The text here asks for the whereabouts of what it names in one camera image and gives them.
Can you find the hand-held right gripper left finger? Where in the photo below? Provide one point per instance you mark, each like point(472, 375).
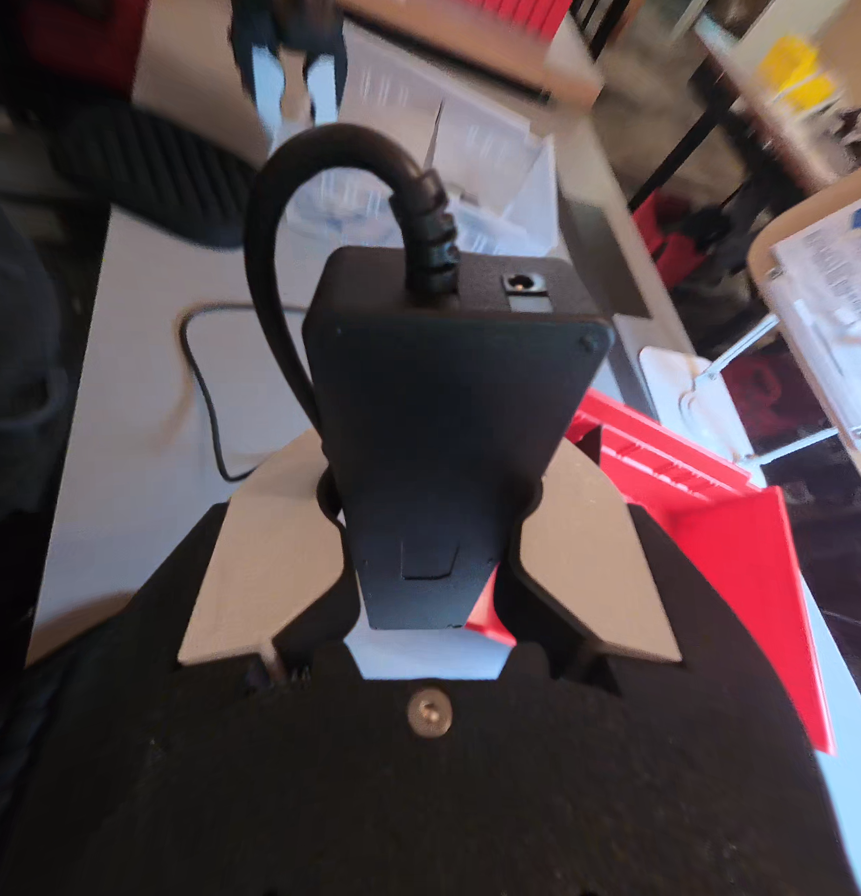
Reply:
point(262, 581)

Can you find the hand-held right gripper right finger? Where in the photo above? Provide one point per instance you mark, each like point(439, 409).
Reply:
point(591, 574)

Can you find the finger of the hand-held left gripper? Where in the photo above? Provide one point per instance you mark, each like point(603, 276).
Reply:
point(268, 98)
point(322, 91)

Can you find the red plastic bin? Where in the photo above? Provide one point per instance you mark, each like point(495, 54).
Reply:
point(738, 560)

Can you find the clear plastic bin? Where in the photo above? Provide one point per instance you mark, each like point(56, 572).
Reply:
point(486, 168)

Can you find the black USB hub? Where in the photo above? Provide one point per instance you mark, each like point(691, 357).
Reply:
point(444, 420)

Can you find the background tan table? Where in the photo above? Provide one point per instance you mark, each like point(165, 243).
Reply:
point(472, 49)

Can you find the red ribbed bin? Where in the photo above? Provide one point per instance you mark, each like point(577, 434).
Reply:
point(521, 14)

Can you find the red bag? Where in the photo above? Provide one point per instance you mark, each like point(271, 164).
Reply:
point(672, 245)

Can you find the tan document board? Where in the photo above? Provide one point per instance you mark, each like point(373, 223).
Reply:
point(759, 259)

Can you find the printed instruction sheet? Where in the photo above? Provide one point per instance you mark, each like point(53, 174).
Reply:
point(836, 294)

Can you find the background wooden table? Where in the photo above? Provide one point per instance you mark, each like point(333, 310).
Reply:
point(766, 119)

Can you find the yellow plastic bin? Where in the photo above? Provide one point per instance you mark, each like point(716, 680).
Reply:
point(794, 70)

